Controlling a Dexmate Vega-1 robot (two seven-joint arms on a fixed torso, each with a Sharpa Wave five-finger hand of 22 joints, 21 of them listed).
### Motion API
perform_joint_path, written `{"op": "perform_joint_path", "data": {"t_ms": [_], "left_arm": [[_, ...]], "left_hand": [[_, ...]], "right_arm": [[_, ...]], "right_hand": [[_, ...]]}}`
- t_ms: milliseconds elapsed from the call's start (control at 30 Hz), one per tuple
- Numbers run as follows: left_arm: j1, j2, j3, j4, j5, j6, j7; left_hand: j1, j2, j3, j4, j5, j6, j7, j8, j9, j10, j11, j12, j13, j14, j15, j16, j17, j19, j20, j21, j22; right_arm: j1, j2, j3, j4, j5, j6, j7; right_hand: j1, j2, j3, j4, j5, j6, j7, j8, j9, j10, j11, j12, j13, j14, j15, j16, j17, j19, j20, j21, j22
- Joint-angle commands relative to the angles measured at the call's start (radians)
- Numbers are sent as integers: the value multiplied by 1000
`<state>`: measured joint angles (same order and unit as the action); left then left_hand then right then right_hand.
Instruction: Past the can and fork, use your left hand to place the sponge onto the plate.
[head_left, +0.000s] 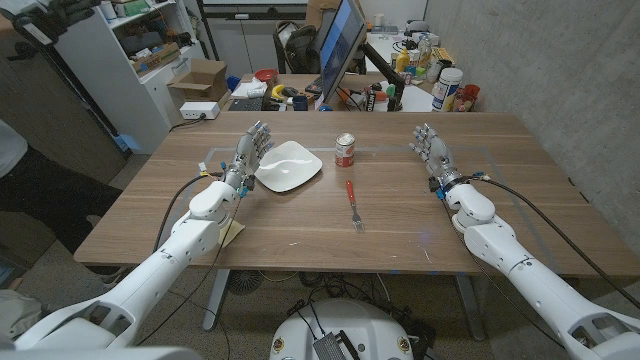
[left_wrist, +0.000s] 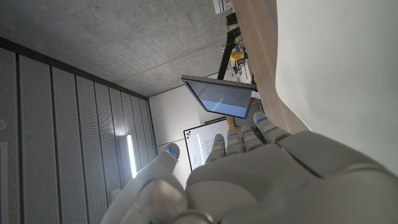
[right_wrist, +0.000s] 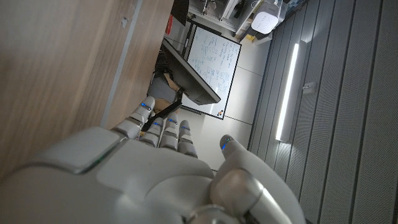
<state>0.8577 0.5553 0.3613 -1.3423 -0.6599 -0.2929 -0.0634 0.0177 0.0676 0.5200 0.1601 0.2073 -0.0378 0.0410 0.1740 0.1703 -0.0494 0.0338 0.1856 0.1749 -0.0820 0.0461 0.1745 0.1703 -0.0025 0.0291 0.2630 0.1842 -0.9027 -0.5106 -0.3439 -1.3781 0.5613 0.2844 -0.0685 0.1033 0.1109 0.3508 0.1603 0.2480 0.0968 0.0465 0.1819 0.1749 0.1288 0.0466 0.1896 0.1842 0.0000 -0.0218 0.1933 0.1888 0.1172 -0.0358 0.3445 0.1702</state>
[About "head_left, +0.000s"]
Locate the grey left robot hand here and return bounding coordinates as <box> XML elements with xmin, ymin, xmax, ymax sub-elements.
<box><xmin>221</xmin><ymin>120</ymin><xmax>275</xmax><ymax>194</ymax></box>

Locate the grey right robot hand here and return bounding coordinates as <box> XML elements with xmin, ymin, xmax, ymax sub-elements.
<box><xmin>408</xmin><ymin>123</ymin><xmax>464</xmax><ymax>194</ymax></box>

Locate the yellow sponge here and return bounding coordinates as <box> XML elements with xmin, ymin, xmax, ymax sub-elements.
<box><xmin>218</xmin><ymin>219</ymin><xmax>247</xmax><ymax>249</ymax></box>

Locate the person's bare forearm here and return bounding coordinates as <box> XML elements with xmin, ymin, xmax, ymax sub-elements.
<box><xmin>0</xmin><ymin>13</ymin><xmax>19</xmax><ymax>39</ymax></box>

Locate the white square plate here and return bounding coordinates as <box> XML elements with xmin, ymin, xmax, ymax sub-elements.
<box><xmin>254</xmin><ymin>140</ymin><xmax>324</xmax><ymax>194</ymax></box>

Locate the red labelled tin can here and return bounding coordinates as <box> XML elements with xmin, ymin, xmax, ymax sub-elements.
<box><xmin>334</xmin><ymin>132</ymin><xmax>357</xmax><ymax>168</ymax></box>

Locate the black keyboard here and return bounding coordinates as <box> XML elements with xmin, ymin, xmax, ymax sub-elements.
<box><xmin>227</xmin><ymin>97</ymin><xmax>266</xmax><ymax>112</ymax></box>

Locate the white desk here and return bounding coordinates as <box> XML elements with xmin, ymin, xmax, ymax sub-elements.
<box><xmin>364</xmin><ymin>30</ymin><xmax>441</xmax><ymax>113</ymax></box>

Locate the white power box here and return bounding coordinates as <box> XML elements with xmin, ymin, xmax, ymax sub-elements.
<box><xmin>179</xmin><ymin>101</ymin><xmax>221</xmax><ymax>121</ymax></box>

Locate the white blue labelled canister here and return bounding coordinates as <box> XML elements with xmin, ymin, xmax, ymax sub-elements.
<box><xmin>431</xmin><ymin>67</ymin><xmax>465</xmax><ymax>113</ymax></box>

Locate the open cardboard box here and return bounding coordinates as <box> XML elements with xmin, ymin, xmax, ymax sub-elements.
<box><xmin>167</xmin><ymin>58</ymin><xmax>232</xmax><ymax>104</ymax></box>

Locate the clear plastic bottle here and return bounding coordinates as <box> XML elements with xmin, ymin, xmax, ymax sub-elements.
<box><xmin>418</xmin><ymin>33</ymin><xmax>433</xmax><ymax>69</ymax></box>

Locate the black backpack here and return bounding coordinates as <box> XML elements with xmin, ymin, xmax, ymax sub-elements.
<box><xmin>273</xmin><ymin>19</ymin><xmax>321</xmax><ymax>75</ymax></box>

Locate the blue plastic item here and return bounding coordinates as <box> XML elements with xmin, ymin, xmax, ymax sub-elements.
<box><xmin>113</xmin><ymin>133</ymin><xmax>142</xmax><ymax>154</ymax></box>

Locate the printed flat cardboard box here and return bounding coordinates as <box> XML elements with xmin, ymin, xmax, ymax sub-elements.
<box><xmin>130</xmin><ymin>42</ymin><xmax>182</xmax><ymax>76</ymax></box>

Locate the black computer monitor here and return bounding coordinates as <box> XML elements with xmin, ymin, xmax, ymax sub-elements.
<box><xmin>318</xmin><ymin>0</ymin><xmax>369</xmax><ymax>105</ymax></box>

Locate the grey metal table leg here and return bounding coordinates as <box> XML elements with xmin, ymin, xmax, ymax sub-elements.
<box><xmin>202</xmin><ymin>269</ymin><xmax>231</xmax><ymax>332</ymax></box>
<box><xmin>453</xmin><ymin>273</ymin><xmax>486</xmax><ymax>342</ymax></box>

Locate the white shelf unit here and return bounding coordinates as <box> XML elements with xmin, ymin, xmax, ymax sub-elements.
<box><xmin>54</xmin><ymin>0</ymin><xmax>209</xmax><ymax>155</ymax></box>

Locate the white robot torso base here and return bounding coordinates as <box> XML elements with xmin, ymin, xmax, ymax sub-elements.
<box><xmin>269</xmin><ymin>298</ymin><xmax>415</xmax><ymax>360</ymax></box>

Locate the person in white shirt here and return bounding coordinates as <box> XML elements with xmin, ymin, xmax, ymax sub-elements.
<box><xmin>0</xmin><ymin>119</ymin><xmax>124</xmax><ymax>254</ymax></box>

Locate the grey finned module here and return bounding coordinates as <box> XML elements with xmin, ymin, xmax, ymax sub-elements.
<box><xmin>312</xmin><ymin>329</ymin><xmax>360</xmax><ymax>360</ymax></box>

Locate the black teleoperation glove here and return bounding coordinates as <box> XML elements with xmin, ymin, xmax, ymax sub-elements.
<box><xmin>12</xmin><ymin>0</ymin><xmax>101</xmax><ymax>49</ymax></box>

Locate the white robot head housing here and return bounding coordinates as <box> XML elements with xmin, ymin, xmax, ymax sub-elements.
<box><xmin>0</xmin><ymin>346</ymin><xmax>204</xmax><ymax>360</ymax></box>

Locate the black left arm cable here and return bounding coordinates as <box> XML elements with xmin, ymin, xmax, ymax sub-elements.
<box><xmin>152</xmin><ymin>169</ymin><xmax>226</xmax><ymax>254</ymax></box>

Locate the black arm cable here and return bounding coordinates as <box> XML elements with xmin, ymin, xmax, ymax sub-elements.
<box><xmin>152</xmin><ymin>169</ymin><xmax>226</xmax><ymax>254</ymax></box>
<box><xmin>472</xmin><ymin>172</ymin><xmax>640</xmax><ymax>310</ymax></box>

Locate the red handled fork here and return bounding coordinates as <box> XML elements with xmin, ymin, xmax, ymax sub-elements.
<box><xmin>345</xmin><ymin>179</ymin><xmax>366</xmax><ymax>234</ymax></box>

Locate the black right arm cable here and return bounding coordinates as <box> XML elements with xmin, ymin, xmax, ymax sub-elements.
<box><xmin>472</xmin><ymin>172</ymin><xmax>640</xmax><ymax>310</ymax></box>

